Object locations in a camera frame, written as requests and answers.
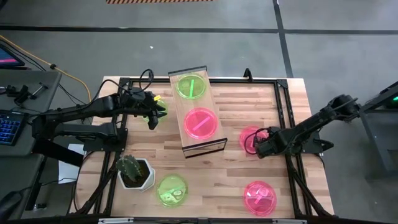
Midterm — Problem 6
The black aluminium table frame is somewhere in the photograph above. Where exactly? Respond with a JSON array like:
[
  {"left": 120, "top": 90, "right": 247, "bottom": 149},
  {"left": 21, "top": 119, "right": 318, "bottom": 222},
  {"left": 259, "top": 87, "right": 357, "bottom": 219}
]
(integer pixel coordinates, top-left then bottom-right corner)
[{"left": 67, "top": 76, "right": 333, "bottom": 218}]

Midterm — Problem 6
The green cactus plant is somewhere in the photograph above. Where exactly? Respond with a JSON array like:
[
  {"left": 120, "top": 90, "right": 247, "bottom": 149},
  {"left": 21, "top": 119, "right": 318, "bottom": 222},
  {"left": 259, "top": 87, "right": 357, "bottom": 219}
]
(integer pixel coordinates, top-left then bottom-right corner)
[{"left": 116, "top": 154, "right": 144, "bottom": 183}]

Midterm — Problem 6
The black metal stand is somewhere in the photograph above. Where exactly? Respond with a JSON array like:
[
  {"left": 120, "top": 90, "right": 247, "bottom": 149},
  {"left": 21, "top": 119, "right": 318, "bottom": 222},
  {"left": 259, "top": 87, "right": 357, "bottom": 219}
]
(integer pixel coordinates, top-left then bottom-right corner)
[{"left": 357, "top": 80, "right": 398, "bottom": 181}]

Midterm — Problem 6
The dark screen with pink stripe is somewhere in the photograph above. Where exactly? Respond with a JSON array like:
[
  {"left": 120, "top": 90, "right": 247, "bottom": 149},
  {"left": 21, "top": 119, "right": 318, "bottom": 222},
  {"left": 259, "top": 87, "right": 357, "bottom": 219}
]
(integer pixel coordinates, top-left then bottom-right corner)
[{"left": 0, "top": 43, "right": 25, "bottom": 68}]

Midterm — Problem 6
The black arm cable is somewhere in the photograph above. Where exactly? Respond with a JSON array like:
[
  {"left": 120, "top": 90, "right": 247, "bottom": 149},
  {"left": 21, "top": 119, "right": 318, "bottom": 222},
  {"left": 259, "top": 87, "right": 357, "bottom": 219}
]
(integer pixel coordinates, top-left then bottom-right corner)
[
  {"left": 90, "top": 68, "right": 155, "bottom": 105},
  {"left": 244, "top": 126, "right": 270, "bottom": 156}
]

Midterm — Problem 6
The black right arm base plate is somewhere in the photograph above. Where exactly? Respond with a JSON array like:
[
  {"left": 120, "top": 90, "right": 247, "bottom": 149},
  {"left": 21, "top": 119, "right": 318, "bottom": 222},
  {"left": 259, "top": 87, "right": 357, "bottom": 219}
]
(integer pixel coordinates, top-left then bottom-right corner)
[{"left": 303, "top": 130, "right": 335, "bottom": 155}]

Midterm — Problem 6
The black keyboard with blue backlight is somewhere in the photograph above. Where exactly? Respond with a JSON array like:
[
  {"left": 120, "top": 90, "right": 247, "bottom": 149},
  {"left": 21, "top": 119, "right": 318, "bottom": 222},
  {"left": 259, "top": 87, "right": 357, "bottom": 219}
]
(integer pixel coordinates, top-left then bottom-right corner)
[{"left": 0, "top": 109, "right": 27, "bottom": 147}]

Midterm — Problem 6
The pink transparent plastic plate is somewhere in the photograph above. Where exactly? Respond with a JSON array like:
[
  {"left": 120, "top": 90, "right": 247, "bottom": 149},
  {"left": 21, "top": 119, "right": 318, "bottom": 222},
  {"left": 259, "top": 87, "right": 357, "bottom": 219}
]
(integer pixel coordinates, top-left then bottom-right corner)
[
  {"left": 183, "top": 107, "right": 219, "bottom": 140},
  {"left": 243, "top": 180, "right": 278, "bottom": 218},
  {"left": 238, "top": 125, "right": 270, "bottom": 155}
]

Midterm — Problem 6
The black clamp tool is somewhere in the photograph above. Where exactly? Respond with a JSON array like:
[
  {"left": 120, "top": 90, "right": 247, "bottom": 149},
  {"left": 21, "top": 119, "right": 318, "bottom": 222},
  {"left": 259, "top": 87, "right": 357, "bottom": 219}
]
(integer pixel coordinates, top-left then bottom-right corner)
[{"left": 4, "top": 84, "right": 32, "bottom": 105}]

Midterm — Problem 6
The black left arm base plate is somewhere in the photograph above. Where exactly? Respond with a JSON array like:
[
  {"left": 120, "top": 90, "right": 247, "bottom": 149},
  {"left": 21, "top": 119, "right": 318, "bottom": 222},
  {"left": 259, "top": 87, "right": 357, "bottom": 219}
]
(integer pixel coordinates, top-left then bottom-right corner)
[{"left": 83, "top": 129, "right": 129, "bottom": 153}]

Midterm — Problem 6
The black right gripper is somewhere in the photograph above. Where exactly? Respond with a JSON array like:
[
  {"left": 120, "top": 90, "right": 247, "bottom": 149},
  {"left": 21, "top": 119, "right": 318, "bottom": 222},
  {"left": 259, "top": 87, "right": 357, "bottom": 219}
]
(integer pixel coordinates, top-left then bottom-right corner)
[{"left": 254, "top": 126, "right": 285, "bottom": 159}]

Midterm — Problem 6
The white hexagonal plant pot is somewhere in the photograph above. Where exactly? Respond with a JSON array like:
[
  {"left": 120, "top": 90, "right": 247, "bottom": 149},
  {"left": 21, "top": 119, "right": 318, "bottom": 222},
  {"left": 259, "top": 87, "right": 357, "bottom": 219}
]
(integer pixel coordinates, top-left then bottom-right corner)
[{"left": 117, "top": 157, "right": 156, "bottom": 192}]

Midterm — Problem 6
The black and silver hand tool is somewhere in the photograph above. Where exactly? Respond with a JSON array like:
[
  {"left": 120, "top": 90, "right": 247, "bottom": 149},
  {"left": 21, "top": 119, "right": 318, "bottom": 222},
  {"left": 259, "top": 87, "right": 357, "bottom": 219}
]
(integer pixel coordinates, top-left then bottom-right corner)
[{"left": 29, "top": 82, "right": 49, "bottom": 100}]

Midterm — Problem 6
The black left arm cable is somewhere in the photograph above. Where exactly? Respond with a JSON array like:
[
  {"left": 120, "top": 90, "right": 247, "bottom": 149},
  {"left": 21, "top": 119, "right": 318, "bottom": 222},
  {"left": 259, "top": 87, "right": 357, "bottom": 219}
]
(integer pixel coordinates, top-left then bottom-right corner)
[{"left": 90, "top": 68, "right": 155, "bottom": 105}]

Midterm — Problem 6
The gray desk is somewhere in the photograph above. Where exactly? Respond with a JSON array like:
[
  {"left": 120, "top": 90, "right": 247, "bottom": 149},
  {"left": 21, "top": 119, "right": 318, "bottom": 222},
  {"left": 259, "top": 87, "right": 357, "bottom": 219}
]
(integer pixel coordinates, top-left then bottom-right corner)
[{"left": 0, "top": 70, "right": 63, "bottom": 218}]

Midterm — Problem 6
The yellow cable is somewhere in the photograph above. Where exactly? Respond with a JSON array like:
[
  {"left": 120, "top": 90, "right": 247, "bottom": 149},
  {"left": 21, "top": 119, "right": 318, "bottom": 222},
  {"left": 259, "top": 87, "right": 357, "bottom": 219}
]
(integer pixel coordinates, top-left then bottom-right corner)
[{"left": 0, "top": 34, "right": 92, "bottom": 102}]

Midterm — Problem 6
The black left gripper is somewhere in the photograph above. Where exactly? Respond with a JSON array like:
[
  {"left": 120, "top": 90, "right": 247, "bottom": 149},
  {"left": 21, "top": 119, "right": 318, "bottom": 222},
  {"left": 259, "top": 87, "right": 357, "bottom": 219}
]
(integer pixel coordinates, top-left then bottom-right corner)
[{"left": 121, "top": 86, "right": 168, "bottom": 131}]

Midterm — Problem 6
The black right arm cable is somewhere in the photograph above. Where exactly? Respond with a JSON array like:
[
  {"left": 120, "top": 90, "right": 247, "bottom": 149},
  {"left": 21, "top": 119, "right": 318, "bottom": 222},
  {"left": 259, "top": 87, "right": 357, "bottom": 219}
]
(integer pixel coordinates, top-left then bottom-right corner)
[{"left": 244, "top": 126, "right": 270, "bottom": 156}]

